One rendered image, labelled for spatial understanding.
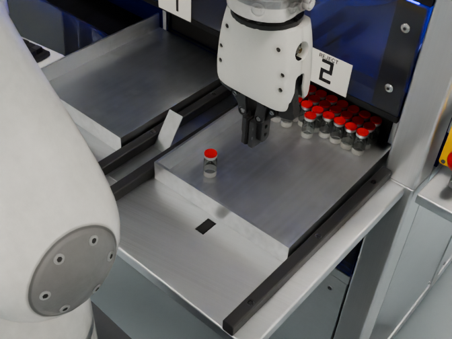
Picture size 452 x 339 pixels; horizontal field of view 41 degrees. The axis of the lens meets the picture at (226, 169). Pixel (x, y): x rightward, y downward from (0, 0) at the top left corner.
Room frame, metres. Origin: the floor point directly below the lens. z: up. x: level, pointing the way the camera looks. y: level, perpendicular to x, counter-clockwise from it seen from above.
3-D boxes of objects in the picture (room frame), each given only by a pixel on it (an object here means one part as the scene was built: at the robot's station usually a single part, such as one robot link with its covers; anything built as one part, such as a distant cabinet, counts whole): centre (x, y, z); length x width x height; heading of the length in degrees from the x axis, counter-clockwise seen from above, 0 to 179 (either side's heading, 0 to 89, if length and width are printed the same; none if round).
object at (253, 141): (0.55, -0.05, 1.12); 0.03 x 0.03 x 0.07; 52
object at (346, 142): (0.84, -0.16, 0.91); 0.18 x 0.02 x 0.05; 52
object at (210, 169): (0.72, 0.03, 0.90); 0.02 x 0.02 x 0.04
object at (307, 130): (0.83, -0.14, 0.91); 0.02 x 0.02 x 0.05
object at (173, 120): (0.75, 0.13, 0.91); 0.14 x 0.03 x 0.06; 142
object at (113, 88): (0.97, 0.17, 0.90); 0.34 x 0.26 x 0.04; 142
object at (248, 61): (0.56, -0.03, 1.21); 0.10 x 0.08 x 0.11; 52
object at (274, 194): (0.76, -0.09, 0.90); 0.34 x 0.26 x 0.04; 142
